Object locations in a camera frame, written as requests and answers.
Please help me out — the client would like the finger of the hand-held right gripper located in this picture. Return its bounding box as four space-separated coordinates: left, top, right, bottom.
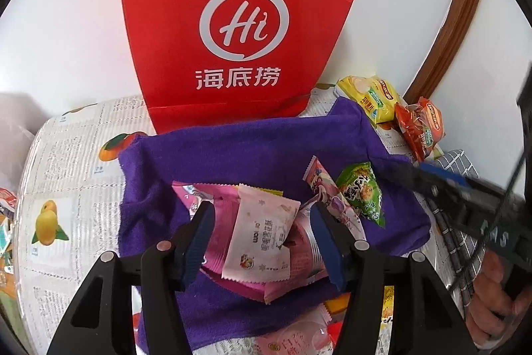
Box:
372 160 462 210
418 166 472 191

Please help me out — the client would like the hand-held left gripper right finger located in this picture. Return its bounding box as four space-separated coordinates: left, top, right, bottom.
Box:
311 203 478 355

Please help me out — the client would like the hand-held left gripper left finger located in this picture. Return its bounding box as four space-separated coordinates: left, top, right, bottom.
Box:
46 200 217 355

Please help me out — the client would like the pink yellow-edged snack packet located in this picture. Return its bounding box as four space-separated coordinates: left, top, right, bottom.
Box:
172 180 287 297

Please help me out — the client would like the green snack packet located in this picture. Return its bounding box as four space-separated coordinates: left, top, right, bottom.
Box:
336 161 386 228

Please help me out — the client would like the white pink snack packet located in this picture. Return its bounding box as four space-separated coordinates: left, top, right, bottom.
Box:
221 184 302 281

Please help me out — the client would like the person's right hand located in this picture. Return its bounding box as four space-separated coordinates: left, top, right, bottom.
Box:
465 250 532 349

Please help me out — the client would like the pink foil snack packet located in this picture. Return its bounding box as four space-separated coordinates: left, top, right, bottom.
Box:
266 209 333 303

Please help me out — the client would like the orange chip bag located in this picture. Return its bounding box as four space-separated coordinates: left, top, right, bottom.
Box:
394 97 446 162

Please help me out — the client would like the long pink snack packet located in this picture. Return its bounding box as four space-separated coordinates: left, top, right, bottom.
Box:
303 155 366 239

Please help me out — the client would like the yellow snack packet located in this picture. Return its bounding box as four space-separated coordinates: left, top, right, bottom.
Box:
324 286 395 322

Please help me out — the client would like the yellow chip bag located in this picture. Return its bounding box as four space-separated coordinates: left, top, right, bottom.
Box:
336 76 405 125

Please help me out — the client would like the pale pink snack packet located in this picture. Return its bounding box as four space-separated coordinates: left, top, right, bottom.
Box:
253 307 333 355

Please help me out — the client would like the purple towel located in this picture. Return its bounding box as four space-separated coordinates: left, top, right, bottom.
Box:
117 97 431 351

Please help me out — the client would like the red white small carton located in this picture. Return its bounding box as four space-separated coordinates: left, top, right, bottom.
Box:
0 189 18 214

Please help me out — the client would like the red paper bag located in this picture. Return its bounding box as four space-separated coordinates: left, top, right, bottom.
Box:
118 0 372 136

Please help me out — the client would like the black cable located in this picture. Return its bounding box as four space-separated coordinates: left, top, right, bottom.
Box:
451 89 532 297

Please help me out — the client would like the brown wooden door frame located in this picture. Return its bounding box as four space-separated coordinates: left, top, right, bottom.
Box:
402 0 488 106

